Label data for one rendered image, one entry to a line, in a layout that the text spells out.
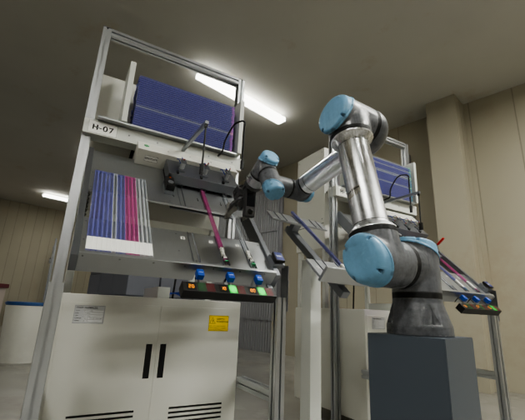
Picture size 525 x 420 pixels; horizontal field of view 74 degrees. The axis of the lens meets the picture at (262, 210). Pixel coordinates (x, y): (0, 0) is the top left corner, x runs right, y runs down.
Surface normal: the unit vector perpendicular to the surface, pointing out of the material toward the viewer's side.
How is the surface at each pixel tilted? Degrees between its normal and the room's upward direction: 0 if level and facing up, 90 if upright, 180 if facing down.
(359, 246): 97
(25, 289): 90
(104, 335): 90
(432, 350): 90
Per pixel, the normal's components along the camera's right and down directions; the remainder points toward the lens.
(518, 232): -0.72, -0.22
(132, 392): 0.50, -0.22
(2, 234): 0.69, -0.17
